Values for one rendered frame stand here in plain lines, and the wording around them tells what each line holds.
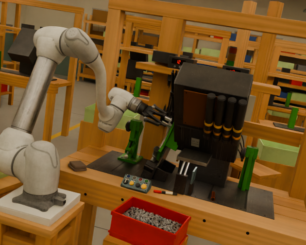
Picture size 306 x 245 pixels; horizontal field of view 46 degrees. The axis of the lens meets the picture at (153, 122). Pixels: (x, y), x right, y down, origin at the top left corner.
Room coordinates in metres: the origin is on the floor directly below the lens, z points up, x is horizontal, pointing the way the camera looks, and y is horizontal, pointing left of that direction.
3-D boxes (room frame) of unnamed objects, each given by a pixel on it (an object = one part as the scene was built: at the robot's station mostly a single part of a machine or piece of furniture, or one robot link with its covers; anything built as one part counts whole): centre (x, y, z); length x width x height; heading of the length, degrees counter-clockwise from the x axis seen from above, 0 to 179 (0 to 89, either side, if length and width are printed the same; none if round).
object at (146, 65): (2.34, -0.30, 1.52); 0.90 x 0.25 x 0.04; 75
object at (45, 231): (1.56, 0.46, 0.83); 0.32 x 0.32 x 0.04; 77
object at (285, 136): (2.45, -0.32, 1.23); 1.30 x 0.05 x 0.09; 75
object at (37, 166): (1.56, 0.47, 1.05); 0.18 x 0.16 x 0.22; 66
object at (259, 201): (2.09, -0.23, 0.89); 1.10 x 0.42 x 0.02; 75
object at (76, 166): (1.98, 0.39, 0.91); 0.10 x 0.08 x 0.03; 35
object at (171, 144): (2.05, -0.14, 1.17); 0.13 x 0.12 x 0.20; 75
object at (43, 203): (1.55, 0.44, 0.91); 0.22 x 0.18 x 0.06; 74
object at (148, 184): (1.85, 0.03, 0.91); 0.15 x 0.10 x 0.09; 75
